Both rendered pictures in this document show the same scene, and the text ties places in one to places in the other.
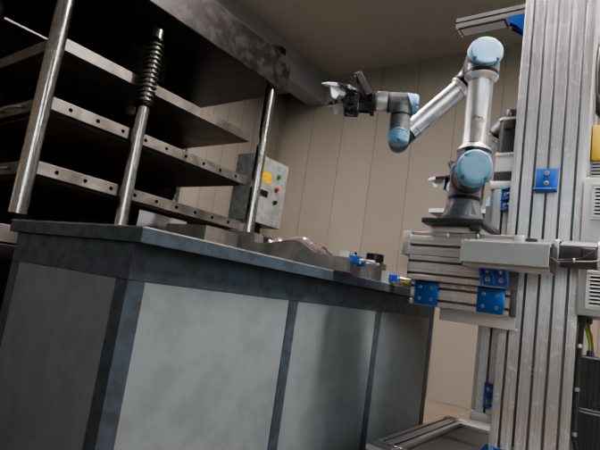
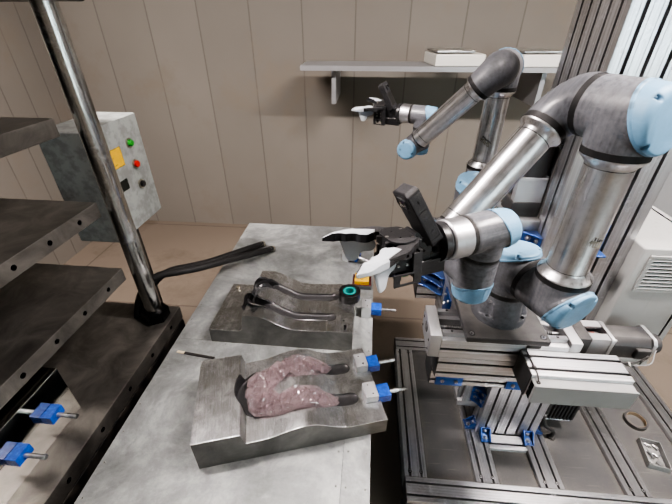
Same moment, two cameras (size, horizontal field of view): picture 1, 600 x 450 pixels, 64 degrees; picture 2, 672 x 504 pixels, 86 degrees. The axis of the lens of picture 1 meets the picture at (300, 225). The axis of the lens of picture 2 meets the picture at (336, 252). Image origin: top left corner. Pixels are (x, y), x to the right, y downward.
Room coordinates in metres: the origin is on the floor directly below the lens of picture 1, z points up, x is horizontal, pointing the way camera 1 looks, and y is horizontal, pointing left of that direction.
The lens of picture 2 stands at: (1.33, 0.24, 1.77)
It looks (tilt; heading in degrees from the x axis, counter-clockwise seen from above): 33 degrees down; 328
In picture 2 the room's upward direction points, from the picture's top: straight up
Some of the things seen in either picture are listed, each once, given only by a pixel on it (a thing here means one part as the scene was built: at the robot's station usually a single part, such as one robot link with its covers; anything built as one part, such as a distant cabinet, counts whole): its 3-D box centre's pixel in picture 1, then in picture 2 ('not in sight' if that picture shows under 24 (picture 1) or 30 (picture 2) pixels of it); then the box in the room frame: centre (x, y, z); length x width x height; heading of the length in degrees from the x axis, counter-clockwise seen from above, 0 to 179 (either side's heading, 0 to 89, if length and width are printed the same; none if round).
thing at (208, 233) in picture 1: (201, 238); not in sight; (1.65, 0.33, 0.83); 0.20 x 0.15 x 0.07; 52
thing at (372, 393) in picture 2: (357, 260); (385, 392); (1.82, -0.24, 0.85); 0.13 x 0.05 x 0.05; 70
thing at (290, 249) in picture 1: (295, 254); (290, 394); (1.96, 0.00, 0.85); 0.50 x 0.26 x 0.11; 70
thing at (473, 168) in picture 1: (477, 114); (585, 218); (1.63, -0.57, 1.41); 0.15 x 0.12 x 0.55; 169
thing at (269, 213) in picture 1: (245, 279); (147, 288); (2.89, 0.27, 0.73); 0.30 x 0.22 x 1.47; 142
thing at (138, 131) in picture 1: (130, 172); not in sight; (2.02, 0.75, 1.10); 0.05 x 0.05 x 1.30
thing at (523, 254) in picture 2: (466, 179); (514, 267); (1.76, -0.59, 1.20); 0.13 x 0.12 x 0.14; 169
